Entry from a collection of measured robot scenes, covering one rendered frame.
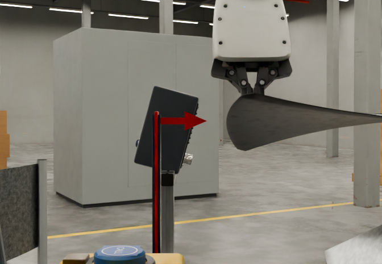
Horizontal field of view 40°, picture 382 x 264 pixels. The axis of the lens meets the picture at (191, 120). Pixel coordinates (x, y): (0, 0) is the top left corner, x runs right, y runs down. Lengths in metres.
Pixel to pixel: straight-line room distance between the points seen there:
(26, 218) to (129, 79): 4.48
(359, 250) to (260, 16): 0.32
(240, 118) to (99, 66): 6.09
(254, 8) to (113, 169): 6.15
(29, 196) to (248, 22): 1.98
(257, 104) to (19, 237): 2.02
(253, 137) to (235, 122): 0.07
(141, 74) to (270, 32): 6.24
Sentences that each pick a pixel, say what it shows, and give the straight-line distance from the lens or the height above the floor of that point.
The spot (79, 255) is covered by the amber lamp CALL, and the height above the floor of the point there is 1.08.
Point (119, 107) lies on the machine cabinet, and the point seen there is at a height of 1.27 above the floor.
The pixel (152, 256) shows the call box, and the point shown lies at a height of 1.07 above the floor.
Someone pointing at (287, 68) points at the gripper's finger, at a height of 1.25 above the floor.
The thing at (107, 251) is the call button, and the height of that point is 1.08.
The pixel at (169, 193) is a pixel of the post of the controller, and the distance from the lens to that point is 1.19.
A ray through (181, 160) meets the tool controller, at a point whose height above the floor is 1.08.
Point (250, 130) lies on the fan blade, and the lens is 0.71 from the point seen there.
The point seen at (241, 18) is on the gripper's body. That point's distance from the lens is 0.70.
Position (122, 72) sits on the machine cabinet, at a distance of 6.82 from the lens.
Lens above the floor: 1.19
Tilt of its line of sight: 1 degrees down
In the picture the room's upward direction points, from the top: straight up
